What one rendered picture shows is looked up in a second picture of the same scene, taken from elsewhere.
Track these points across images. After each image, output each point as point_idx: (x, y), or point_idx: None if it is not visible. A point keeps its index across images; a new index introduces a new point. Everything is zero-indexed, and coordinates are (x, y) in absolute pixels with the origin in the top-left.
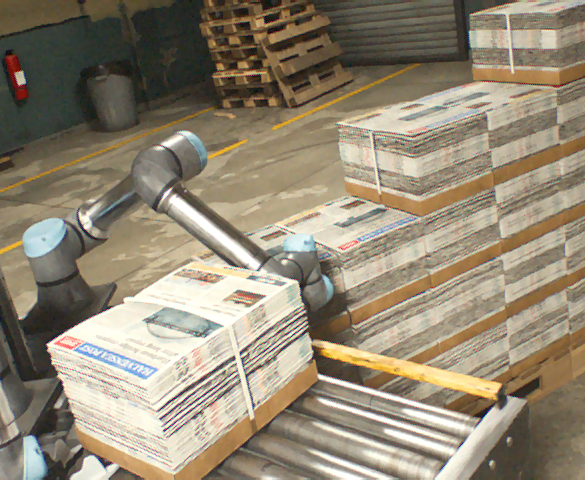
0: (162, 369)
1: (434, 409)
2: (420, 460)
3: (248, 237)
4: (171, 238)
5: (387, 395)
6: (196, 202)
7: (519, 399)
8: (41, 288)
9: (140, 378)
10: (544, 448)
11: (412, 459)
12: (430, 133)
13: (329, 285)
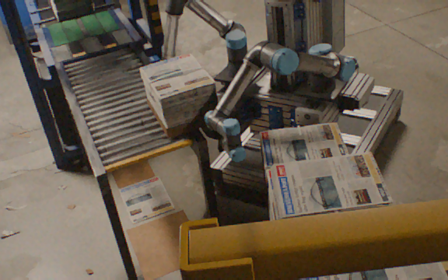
0: (142, 70)
1: (120, 156)
2: (104, 145)
3: (336, 144)
4: None
5: (140, 150)
6: (239, 71)
7: (99, 174)
8: None
9: (143, 67)
10: None
11: (106, 145)
12: (273, 177)
13: (231, 154)
